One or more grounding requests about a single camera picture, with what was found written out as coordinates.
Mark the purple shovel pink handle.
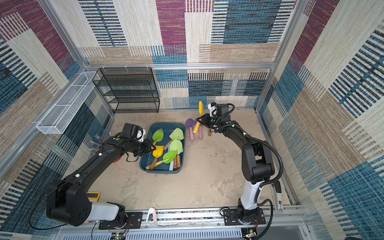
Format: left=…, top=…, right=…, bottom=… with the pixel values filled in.
left=186, top=118, right=196, bottom=142
left=195, top=119, right=204, bottom=140

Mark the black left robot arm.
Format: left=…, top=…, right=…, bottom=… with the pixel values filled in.
left=46, top=136, right=156, bottom=228

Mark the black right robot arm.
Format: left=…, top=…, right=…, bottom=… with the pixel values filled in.
left=197, top=114, right=284, bottom=224

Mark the green shovel left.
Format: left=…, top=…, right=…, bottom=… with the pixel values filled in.
left=152, top=129, right=164, bottom=146

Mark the teal plastic storage box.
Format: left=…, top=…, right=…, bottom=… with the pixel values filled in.
left=139, top=122, right=187, bottom=174

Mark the green shovel middle right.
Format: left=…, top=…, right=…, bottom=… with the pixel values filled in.
left=170, top=139, right=184, bottom=171

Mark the green shovel top right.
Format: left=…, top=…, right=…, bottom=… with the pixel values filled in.
left=164, top=128, right=185, bottom=150

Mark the red pencil holder cup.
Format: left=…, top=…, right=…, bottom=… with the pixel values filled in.
left=89, top=133, right=122, bottom=163

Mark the yellow calculator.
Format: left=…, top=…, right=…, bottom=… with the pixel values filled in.
left=86, top=192, right=101, bottom=203

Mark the white pink clip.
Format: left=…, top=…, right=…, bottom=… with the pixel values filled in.
left=146, top=208, right=158, bottom=223

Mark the white black stapler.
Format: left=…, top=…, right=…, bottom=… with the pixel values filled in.
left=271, top=181, right=284, bottom=212

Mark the yellow shovel wooden handle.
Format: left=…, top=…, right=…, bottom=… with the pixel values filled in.
left=149, top=146, right=164, bottom=170

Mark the green shovel yellow handle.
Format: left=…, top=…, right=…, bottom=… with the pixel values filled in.
left=146, top=151, right=178, bottom=170

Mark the black wire shelf rack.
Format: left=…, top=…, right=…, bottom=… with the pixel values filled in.
left=92, top=67, right=160, bottom=114

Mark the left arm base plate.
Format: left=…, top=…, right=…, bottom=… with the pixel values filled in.
left=98, top=212, right=143, bottom=230

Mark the white mesh wall basket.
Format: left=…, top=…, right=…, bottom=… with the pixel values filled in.
left=37, top=72, right=96, bottom=135

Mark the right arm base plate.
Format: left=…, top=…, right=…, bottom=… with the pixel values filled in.
left=220, top=208, right=266, bottom=226

